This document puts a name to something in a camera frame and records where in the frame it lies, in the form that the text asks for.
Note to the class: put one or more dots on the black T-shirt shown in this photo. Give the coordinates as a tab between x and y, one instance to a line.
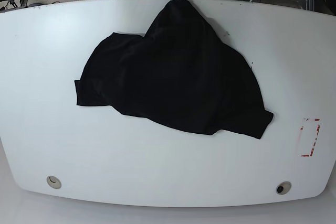
179	74

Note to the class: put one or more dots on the left table cable grommet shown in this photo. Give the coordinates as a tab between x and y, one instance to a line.
53	182

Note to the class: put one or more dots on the red tape rectangle marking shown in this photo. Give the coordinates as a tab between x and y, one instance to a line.
308	136

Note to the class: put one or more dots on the right table cable grommet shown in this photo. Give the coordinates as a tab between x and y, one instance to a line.
283	188

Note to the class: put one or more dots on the table cable grommet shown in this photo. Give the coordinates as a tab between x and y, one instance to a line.
283	188
53	182

